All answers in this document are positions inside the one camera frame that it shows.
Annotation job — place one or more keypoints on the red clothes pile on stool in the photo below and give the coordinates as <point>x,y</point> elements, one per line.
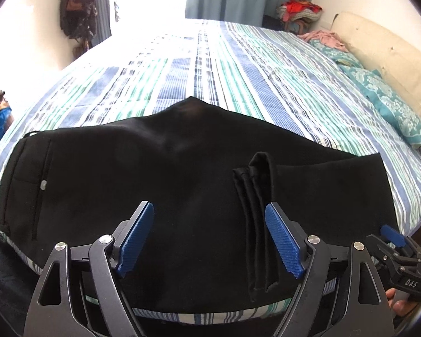
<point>299,10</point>

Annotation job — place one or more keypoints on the far teal floral pillow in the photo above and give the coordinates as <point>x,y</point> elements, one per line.
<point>336,55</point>

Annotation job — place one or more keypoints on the pink garment on bed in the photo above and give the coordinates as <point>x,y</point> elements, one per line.
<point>326,38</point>

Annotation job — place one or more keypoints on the teal floral pillow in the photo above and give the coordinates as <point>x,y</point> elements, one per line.
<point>336,55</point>
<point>387,102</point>

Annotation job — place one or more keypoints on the person right hand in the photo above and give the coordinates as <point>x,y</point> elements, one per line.
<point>400,306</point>

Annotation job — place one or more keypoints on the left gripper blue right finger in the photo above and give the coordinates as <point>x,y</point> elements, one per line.
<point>360,306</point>

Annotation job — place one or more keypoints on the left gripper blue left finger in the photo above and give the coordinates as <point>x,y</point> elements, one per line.
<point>58,304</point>

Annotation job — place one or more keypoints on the dark quilted jacket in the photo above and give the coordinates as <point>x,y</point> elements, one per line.
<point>17,283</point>

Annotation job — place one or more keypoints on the black pants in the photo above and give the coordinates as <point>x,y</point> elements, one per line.
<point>209,174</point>

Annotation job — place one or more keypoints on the striped blue green bed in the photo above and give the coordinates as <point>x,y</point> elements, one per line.
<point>267,75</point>

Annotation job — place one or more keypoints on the cream padded headboard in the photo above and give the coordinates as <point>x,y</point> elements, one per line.
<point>379,49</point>

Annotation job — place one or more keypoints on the dark clothes on coat rack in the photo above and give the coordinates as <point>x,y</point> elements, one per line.
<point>78,19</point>

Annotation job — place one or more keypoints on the near teal floral pillow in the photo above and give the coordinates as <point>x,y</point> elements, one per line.
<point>387,102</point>

